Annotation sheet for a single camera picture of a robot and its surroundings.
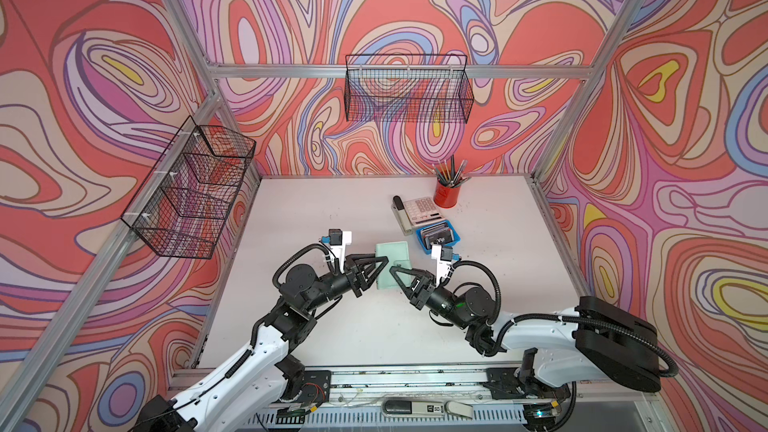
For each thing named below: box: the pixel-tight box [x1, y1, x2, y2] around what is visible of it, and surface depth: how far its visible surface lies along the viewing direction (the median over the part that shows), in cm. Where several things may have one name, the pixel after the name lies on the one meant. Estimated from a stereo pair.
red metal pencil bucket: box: [433, 181, 461, 208], surface depth 109 cm
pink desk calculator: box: [404, 197, 446, 227], surface depth 109 cm
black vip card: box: [427, 230, 453, 250], surface depth 100 cm
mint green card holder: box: [376, 241, 412, 290], surface depth 68 cm
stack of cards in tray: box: [420, 221, 455, 250], surface depth 100 cm
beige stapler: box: [391, 194, 414, 236], surface depth 106 cm
